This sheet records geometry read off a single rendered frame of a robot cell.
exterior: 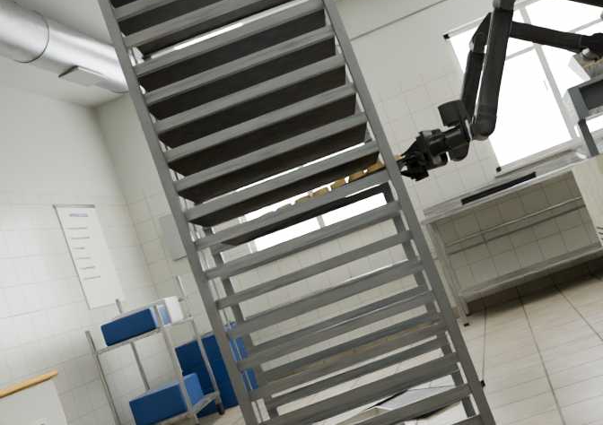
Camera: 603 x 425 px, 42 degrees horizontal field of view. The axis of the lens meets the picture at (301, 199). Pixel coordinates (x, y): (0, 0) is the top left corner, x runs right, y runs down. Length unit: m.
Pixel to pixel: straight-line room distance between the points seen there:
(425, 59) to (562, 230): 1.87
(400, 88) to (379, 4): 0.77
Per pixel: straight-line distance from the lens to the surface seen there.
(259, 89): 2.31
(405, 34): 7.19
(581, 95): 4.04
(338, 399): 2.27
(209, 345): 6.62
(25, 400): 4.36
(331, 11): 2.32
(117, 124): 7.83
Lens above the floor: 0.77
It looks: 5 degrees up
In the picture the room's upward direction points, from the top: 20 degrees counter-clockwise
